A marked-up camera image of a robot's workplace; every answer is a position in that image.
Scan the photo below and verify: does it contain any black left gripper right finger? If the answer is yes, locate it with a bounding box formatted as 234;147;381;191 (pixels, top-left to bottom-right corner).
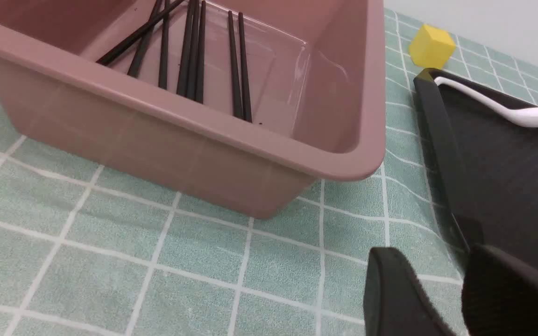
461;245;538;336

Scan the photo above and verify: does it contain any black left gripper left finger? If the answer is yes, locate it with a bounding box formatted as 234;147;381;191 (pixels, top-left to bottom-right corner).
363;247;455;336

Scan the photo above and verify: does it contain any black plastic tray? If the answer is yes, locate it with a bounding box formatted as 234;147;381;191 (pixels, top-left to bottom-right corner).
414;68;538;270

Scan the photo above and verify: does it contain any white spoon at tray back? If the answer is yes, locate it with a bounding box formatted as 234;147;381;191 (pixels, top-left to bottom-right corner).
435;77;538;128

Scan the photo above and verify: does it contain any black chopstick eight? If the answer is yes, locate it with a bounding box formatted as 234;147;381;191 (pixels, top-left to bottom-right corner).
238;12;253;123

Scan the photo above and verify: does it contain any pink plastic bin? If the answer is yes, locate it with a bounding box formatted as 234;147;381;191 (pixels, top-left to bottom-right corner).
0;0;386;218

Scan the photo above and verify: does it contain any yellow foam cube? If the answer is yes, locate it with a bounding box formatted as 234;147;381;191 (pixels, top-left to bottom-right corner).
409;25;456;70

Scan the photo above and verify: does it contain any black chopstick seven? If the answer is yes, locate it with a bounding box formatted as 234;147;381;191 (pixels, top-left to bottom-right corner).
227;11;245;120

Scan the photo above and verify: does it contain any black chopstick five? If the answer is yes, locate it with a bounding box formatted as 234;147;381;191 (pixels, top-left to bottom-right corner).
186;0;200;100

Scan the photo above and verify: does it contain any black chopstick six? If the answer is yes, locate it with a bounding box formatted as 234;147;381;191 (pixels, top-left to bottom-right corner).
195;0;206;104

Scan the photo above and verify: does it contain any black chopstick four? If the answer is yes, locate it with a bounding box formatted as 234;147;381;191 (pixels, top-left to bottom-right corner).
177;0;195;97

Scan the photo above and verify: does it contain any black chopstick three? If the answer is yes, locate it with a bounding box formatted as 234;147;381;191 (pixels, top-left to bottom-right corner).
158;14;170;90

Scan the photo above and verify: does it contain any green checked tablecloth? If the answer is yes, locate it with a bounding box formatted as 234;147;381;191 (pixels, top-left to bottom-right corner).
0;8;538;336

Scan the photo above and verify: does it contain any black chopstick two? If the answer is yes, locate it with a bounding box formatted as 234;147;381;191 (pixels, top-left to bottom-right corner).
127;0;162;78

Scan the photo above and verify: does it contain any black chopstick one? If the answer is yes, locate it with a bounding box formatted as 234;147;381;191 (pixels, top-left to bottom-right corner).
96;0;183;66

